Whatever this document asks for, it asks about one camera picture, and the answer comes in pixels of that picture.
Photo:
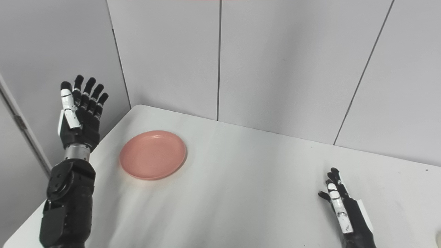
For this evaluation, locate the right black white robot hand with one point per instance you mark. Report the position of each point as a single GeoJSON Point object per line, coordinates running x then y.
{"type": "Point", "coordinates": [349, 217]}

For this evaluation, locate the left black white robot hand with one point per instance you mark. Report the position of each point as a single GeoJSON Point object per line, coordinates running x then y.
{"type": "Point", "coordinates": [82, 117]}

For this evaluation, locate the pink round plate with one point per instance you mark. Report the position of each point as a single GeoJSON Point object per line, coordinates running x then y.
{"type": "Point", "coordinates": [152, 154]}

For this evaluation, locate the cream steamed bun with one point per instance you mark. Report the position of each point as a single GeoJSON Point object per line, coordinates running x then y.
{"type": "Point", "coordinates": [439, 238]}

